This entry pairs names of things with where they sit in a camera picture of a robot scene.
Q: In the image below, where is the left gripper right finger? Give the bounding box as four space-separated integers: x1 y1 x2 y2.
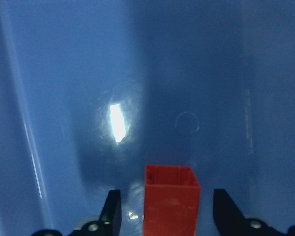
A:
213 189 295 236

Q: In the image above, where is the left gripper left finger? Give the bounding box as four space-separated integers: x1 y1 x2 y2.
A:
31 189 122 236

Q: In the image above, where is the red block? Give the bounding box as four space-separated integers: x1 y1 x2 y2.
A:
143 164 201 236

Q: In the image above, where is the blue plastic tray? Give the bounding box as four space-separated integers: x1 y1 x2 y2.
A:
0 0 295 236

